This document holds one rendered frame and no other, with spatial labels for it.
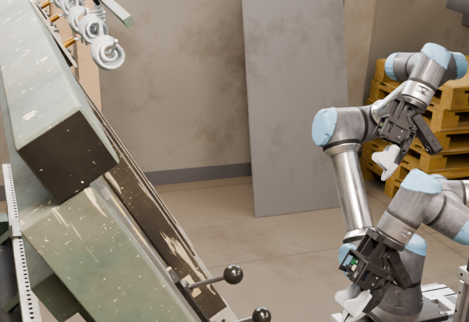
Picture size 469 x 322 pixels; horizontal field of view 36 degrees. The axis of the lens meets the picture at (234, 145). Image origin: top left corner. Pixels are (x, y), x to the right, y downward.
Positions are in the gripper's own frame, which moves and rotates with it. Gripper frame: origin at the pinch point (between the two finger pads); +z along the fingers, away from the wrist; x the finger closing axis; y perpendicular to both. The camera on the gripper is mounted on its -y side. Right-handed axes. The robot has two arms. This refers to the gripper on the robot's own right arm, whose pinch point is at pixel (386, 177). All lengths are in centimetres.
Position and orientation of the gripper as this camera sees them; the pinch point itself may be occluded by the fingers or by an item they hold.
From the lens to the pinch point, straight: 188.1
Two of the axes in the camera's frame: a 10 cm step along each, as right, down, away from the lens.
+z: -4.4, 9.0, -0.6
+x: 1.0, -0.2, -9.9
